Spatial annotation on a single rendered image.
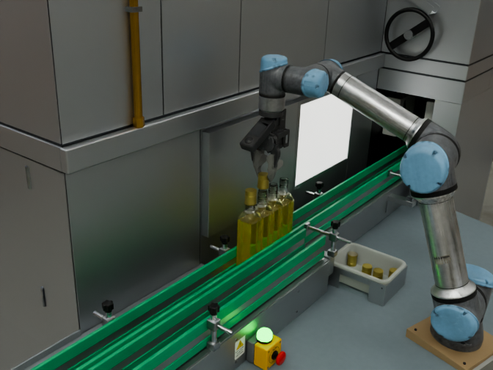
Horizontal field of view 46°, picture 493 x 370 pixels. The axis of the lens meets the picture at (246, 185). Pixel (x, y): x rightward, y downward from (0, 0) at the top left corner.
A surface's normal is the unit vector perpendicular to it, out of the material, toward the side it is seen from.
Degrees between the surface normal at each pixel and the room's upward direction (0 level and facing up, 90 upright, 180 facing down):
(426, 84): 90
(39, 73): 90
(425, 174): 83
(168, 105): 90
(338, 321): 0
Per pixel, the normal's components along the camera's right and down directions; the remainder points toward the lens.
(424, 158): -0.54, 0.22
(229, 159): 0.79, 0.27
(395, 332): 0.04, -0.92
